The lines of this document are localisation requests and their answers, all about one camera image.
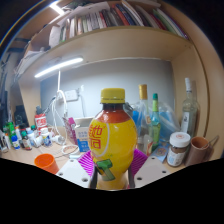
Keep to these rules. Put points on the pink carton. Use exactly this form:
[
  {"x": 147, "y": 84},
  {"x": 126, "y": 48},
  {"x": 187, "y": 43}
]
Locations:
[{"x": 69, "y": 128}]

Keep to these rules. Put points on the blue flat packet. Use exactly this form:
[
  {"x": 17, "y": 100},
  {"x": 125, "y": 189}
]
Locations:
[{"x": 161, "y": 151}]

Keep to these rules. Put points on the red and white can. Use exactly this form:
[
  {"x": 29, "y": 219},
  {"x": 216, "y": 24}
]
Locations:
[{"x": 40, "y": 121}]

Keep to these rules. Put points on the white and blue carton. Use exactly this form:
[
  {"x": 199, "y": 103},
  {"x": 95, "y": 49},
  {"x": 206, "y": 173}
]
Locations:
[{"x": 82, "y": 135}]

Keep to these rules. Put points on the brown jar with white lid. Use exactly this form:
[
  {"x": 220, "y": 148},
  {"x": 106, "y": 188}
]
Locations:
[{"x": 178, "y": 150}]

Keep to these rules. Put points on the orange plastic cup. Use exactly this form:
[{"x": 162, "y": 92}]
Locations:
[{"x": 46, "y": 162}]

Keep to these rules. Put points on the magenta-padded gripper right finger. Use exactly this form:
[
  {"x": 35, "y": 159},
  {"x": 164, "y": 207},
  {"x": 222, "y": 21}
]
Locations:
[{"x": 150, "y": 171}]

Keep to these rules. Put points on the brown ceramic mug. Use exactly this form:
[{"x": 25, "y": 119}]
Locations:
[{"x": 197, "y": 151}]

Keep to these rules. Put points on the blue plastic bag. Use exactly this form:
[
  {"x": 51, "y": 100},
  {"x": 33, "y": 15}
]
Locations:
[{"x": 168, "y": 121}]

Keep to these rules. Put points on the clear glass bottle gold cap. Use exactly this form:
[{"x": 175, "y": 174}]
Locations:
[{"x": 143, "y": 116}]

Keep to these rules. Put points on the slim green glass bottle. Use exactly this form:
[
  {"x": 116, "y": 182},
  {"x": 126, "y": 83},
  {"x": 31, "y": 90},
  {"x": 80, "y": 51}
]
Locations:
[{"x": 155, "y": 123}]

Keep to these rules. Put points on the white LED light bar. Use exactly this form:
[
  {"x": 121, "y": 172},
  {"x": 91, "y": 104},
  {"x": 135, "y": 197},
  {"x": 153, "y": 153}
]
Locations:
[{"x": 58, "y": 67}]

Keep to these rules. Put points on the clear glass bottle white cap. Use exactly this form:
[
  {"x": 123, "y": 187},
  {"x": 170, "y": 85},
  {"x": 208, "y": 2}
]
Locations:
[{"x": 189, "y": 113}]

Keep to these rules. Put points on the wooden shelf unit with books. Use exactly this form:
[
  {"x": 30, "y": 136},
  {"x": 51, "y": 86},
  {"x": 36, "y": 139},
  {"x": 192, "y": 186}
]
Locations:
[{"x": 133, "y": 40}]

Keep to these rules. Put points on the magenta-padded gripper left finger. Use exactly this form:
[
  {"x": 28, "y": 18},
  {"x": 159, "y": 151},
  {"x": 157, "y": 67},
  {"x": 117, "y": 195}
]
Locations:
[{"x": 74, "y": 173}]

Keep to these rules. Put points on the white wall power socket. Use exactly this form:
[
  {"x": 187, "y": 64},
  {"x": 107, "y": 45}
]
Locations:
[{"x": 71, "y": 95}]

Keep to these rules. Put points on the group of small bottles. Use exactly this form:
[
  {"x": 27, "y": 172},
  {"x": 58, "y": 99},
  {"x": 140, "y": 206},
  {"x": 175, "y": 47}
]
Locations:
[{"x": 25, "y": 138}]

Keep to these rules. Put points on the yellow drink bottle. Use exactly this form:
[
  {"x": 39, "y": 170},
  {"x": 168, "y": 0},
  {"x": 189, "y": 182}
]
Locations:
[{"x": 113, "y": 140}]

